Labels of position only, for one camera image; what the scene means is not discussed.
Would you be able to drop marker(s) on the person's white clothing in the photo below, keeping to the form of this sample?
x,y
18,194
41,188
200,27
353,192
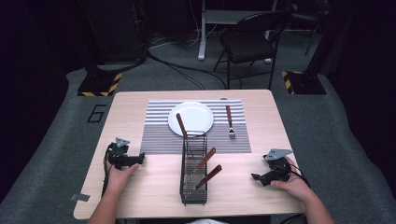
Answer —
x,y
207,221

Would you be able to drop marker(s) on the striped grey placemat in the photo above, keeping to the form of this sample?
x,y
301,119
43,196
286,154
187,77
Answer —
x,y
158,137

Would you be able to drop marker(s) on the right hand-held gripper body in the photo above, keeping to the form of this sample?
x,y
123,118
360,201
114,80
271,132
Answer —
x,y
277,175

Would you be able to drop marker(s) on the grey tape piece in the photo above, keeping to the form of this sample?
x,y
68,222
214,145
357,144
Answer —
x,y
80,197

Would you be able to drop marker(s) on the black folding chair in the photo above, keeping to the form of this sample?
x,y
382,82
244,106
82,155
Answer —
x,y
249,46

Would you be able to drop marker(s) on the white desk frame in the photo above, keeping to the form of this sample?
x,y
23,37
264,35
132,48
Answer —
x,y
202,37

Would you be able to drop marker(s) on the person's right hand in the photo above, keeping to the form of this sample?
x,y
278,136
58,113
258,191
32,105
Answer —
x,y
295,185

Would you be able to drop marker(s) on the striped-edge black stand base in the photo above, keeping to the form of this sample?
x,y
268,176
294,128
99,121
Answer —
x,y
98,84
306,83

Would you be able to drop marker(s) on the white round plate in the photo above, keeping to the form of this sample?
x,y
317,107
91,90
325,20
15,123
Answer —
x,y
196,116

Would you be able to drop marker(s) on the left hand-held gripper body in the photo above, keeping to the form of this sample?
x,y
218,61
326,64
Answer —
x,y
120,155

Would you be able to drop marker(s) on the black equipment cabinet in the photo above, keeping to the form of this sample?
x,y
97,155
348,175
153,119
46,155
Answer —
x,y
118,31

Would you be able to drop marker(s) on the person's left hand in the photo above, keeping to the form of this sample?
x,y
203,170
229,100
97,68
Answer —
x,y
118,179

